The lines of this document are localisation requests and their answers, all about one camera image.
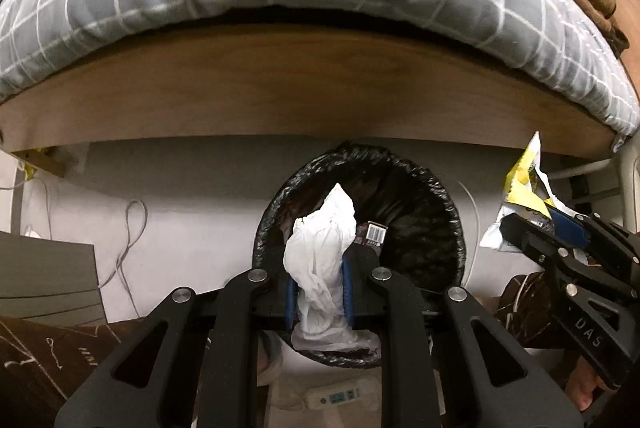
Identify person's brown patterned pants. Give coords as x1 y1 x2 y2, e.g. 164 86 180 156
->
0 272 581 428

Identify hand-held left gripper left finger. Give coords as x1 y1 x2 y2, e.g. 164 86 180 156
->
54 268 301 428

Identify grey flat box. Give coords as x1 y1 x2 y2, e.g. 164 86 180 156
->
0 231 109 325

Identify small barcode packet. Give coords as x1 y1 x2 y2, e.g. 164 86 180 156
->
352 221 389 255

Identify trash bin with black bag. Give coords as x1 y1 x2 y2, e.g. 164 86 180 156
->
255 142 468 369

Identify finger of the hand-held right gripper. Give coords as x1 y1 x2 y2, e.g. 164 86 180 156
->
500 213 588 271
545 207 640 274

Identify yellow snack wrapper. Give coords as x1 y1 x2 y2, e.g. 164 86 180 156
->
479 131 568 254

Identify white tissue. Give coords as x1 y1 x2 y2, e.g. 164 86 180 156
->
282 183 381 354

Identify grey floor cable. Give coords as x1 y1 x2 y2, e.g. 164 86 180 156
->
97 199 149 321

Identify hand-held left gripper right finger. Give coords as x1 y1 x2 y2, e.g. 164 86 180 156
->
342 255 583 428

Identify wooden bed frame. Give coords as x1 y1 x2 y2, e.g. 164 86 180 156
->
0 24 617 176

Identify person's right hand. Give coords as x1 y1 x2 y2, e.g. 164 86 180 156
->
565 353 621 413

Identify white power strip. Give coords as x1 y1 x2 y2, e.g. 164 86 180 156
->
305 385 362 410

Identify white cabinet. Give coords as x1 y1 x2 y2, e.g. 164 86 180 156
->
560 148 640 229

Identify white cable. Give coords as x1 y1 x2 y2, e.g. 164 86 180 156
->
456 181 482 281

